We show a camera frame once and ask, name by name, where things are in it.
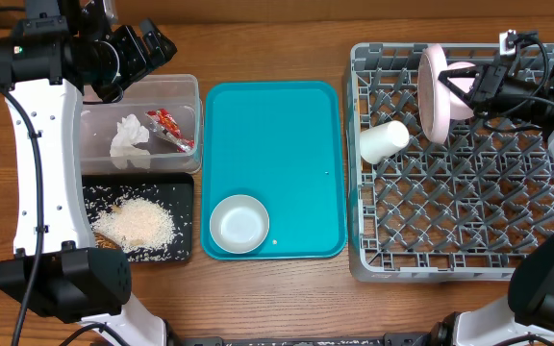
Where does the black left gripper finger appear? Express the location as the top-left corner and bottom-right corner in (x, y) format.
(139, 18), (177, 67)
(111, 25), (154, 87)

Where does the pink bowl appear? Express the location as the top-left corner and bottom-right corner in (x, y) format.
(444, 61), (478, 121)

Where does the pink plate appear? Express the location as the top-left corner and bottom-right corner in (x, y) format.
(417, 44), (450, 144)

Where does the red snack wrapper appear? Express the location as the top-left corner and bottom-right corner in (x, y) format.
(145, 109), (195, 153)

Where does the white napkin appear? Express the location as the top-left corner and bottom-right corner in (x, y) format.
(110, 114), (151, 170)

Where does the cream plastic cup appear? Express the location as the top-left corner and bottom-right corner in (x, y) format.
(360, 120), (410, 164)

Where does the white small bowl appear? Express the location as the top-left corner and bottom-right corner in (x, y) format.
(209, 194), (270, 255)

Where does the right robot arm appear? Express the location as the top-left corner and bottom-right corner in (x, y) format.
(132, 17), (554, 345)

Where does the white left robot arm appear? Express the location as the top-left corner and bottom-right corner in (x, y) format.
(0, 0), (178, 345)

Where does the grey dishwasher rack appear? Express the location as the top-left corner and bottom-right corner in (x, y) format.
(343, 43), (554, 283)

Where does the clear plastic bin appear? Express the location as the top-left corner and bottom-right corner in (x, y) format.
(80, 74), (203, 175)

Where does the teal serving tray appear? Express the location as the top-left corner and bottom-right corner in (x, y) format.
(200, 81), (347, 260)

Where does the black plastic tray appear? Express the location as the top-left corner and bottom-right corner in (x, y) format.
(80, 172), (196, 264)

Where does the white rice pile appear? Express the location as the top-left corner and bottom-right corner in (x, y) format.
(84, 185), (194, 263)

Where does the brown food scrap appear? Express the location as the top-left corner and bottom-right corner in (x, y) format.
(94, 233), (120, 250)

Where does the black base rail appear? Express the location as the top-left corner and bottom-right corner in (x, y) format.
(182, 333), (437, 346)

